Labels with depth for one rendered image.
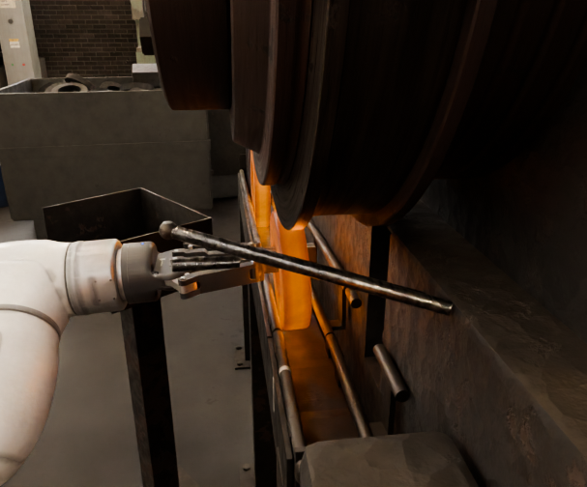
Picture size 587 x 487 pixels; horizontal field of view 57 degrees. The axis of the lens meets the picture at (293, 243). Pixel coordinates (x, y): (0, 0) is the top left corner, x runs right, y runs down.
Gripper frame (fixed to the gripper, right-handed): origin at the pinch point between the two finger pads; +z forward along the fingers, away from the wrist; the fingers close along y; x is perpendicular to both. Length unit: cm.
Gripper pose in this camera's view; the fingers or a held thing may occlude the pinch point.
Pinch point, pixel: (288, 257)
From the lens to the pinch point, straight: 69.4
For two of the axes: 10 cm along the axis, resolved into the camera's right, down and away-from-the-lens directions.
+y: 1.3, 3.6, -9.2
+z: 9.9, -0.9, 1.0
